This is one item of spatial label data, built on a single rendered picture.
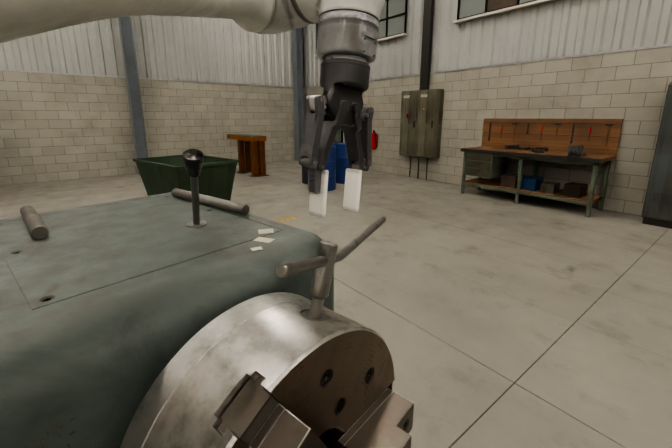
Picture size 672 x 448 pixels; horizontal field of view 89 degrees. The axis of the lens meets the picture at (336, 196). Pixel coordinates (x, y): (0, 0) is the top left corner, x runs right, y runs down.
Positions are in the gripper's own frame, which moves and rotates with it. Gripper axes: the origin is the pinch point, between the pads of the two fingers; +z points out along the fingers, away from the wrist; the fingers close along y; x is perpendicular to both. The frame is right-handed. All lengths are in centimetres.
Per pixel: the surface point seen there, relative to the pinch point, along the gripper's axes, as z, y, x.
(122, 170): 93, 276, 952
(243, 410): 14.9, -25.4, -12.8
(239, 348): 12.6, -22.8, -8.1
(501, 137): -48, 674, 159
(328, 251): 3.9, -13.2, -10.5
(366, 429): 24.5, -10.4, -15.9
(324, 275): 6.6, -13.6, -10.6
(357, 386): 19.8, -10.6, -14.2
